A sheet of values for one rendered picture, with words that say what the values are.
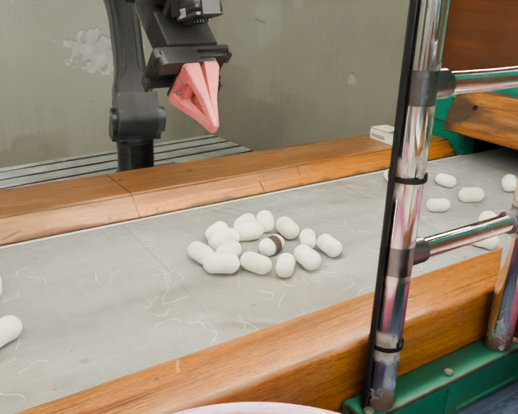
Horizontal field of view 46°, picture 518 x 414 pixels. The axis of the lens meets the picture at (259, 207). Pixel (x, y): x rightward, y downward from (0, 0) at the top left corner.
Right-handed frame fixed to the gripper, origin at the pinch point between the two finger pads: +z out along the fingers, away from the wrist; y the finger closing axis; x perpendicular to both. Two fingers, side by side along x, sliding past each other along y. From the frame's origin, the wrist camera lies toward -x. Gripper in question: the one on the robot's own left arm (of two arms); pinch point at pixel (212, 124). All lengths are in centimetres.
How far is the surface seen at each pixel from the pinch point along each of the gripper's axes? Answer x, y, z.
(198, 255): -0.1, -8.3, 15.6
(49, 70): 147, 35, -133
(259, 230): 1.1, 0.4, 14.0
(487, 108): -1.7, 45.8, 4.4
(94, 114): 163, 53, -120
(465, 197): -0.9, 31.4, 17.1
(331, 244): -3.9, 4.7, 19.4
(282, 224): 0.6, 3.3, 14.2
